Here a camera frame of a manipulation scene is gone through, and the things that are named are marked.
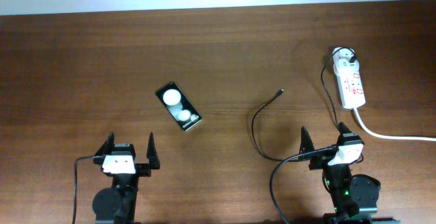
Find white power strip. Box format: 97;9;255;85
332;46;367;110

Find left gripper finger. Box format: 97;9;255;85
146;133;160;170
94;132;114;157

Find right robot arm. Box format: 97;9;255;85
299;123;381;223

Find white USB charger adapter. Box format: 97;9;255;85
333;54;360;76

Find black smartphone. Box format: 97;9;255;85
155;82;202;131

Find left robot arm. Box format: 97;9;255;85
92;133;160;224

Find black charger cable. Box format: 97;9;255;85
251;46;358;163

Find white power strip cord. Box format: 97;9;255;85
352;107;436;142

